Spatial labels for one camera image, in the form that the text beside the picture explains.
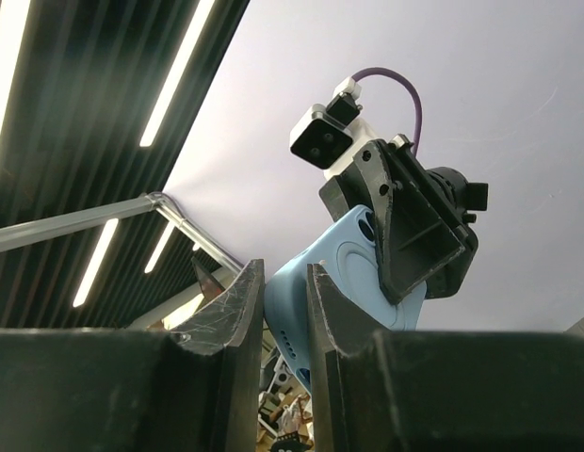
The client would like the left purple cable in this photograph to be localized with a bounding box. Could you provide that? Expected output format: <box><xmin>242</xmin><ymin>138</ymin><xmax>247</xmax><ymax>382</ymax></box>
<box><xmin>355</xmin><ymin>68</ymin><xmax>424</xmax><ymax>156</ymax></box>

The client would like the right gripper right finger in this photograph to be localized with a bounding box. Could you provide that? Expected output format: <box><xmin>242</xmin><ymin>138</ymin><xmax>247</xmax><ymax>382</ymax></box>
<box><xmin>307</xmin><ymin>265</ymin><xmax>584</xmax><ymax>451</ymax></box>

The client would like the phone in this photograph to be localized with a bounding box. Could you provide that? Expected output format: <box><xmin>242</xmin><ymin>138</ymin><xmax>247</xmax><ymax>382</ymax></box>
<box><xmin>264</xmin><ymin>205</ymin><xmax>427</xmax><ymax>392</ymax></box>

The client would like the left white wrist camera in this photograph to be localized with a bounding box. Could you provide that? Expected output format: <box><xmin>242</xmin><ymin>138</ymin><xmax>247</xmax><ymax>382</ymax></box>
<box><xmin>289</xmin><ymin>77</ymin><xmax>378</xmax><ymax>180</ymax></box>

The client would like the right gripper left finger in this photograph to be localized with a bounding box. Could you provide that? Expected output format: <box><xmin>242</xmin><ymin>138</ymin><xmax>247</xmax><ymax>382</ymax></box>
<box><xmin>0</xmin><ymin>259</ymin><xmax>265</xmax><ymax>451</ymax></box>

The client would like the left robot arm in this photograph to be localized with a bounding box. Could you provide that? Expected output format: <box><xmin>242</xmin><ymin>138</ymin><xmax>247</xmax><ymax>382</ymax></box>
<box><xmin>319</xmin><ymin>135</ymin><xmax>489</xmax><ymax>305</ymax></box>

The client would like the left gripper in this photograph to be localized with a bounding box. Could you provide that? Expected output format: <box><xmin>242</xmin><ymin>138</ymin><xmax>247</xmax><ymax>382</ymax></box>
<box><xmin>318</xmin><ymin>135</ymin><xmax>479</xmax><ymax>304</ymax></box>

